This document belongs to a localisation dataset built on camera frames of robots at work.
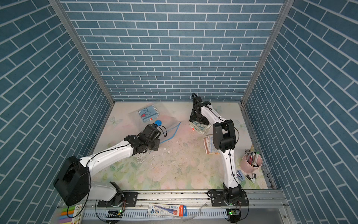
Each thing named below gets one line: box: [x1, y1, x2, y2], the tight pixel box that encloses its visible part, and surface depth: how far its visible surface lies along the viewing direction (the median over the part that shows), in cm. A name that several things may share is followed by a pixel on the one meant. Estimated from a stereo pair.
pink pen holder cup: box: [240, 154, 263, 174], surface depth 80 cm
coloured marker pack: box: [57, 203, 85, 224], surface depth 69 cm
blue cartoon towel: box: [137, 105, 160, 123], surface depth 112 cm
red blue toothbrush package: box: [147, 203, 188, 217], surface depth 71 cm
